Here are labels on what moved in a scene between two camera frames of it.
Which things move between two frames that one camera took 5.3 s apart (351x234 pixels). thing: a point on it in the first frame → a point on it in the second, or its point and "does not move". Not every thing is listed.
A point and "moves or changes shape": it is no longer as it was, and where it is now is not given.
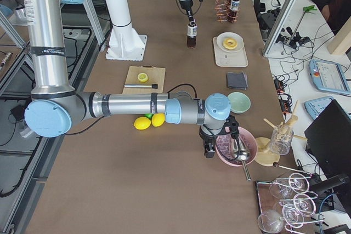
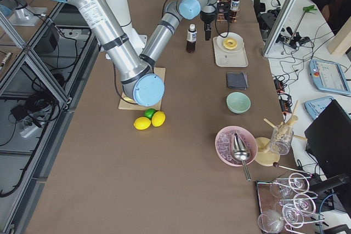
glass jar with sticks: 282,134 does not move
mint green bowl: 239,102 does not move
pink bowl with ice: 224,147 does not move
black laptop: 328,141 does not move
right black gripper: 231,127 → 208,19
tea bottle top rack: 192,32 moves or changes shape
